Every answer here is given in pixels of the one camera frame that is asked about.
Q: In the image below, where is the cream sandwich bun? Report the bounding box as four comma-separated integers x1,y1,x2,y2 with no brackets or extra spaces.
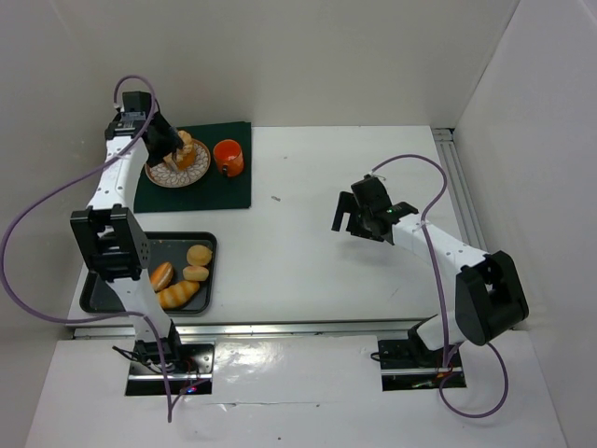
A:
150,261,174,292

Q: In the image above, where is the floral patterned plate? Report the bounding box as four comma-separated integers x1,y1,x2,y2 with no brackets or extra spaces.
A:
145,139,211,189

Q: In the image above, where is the dark green cloth mat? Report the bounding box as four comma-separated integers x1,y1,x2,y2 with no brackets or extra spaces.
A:
133,121,253,214

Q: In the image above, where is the round sugar-topped bun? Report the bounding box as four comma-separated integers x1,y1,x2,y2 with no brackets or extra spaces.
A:
163,131,196,171

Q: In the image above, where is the black baking tray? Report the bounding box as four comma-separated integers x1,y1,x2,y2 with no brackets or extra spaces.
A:
79,231,217,316

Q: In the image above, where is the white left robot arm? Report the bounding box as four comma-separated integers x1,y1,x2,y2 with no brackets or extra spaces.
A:
70,91,182,364

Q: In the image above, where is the round yellow bun upper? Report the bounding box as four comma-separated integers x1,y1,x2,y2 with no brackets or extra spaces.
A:
187,245,213,267

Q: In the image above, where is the striped long bread loaf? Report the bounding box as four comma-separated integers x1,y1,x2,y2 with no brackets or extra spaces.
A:
157,280,200,310

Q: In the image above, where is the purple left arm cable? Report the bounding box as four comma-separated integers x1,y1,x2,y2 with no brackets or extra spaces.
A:
0,74,211,424

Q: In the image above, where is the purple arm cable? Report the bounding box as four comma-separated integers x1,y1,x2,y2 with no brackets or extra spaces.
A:
368,154,509,419
0,74,211,424

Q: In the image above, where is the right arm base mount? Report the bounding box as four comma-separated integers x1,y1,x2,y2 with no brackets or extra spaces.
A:
369,323,466,392

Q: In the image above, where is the round yellow bun lower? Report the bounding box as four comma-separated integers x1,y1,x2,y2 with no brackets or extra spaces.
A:
183,265,210,282

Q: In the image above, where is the aluminium rail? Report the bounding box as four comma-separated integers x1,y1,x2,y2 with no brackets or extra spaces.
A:
431,128,487,250
69,317,467,340

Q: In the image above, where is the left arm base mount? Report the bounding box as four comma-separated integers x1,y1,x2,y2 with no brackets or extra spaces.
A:
112,343,215,397

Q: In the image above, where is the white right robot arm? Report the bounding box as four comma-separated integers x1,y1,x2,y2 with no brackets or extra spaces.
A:
332,176,529,351

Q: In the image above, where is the round yellow bun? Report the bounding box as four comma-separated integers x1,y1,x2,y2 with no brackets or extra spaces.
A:
183,265,210,282
187,245,213,267

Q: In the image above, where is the orange mug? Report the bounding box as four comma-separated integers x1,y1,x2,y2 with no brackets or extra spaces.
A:
214,139,244,177

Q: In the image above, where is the aluminium rail front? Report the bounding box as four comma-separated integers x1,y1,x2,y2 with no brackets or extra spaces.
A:
69,317,467,340

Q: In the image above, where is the aluminium rail right side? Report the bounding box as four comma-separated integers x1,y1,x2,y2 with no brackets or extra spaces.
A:
431,128,487,250

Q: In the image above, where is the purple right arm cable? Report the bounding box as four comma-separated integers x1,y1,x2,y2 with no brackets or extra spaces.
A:
368,154,509,419

